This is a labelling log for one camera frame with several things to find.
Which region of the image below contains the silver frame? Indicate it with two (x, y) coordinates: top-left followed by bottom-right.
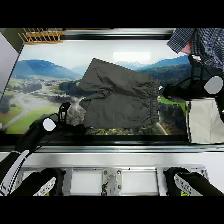
(0, 143), (224, 197)

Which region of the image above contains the pale grey garment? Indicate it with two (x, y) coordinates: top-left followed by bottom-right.
(185, 97), (224, 145)

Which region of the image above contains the dark grey garment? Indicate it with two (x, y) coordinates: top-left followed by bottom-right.
(77, 57), (163, 130)

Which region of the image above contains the checked shirt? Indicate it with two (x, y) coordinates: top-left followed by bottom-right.
(166, 27), (224, 72)

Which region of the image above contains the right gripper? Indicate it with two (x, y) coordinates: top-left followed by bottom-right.
(161, 83), (185, 101)

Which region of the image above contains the brown clothes hanger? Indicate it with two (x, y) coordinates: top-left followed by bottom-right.
(18, 28), (65, 45)

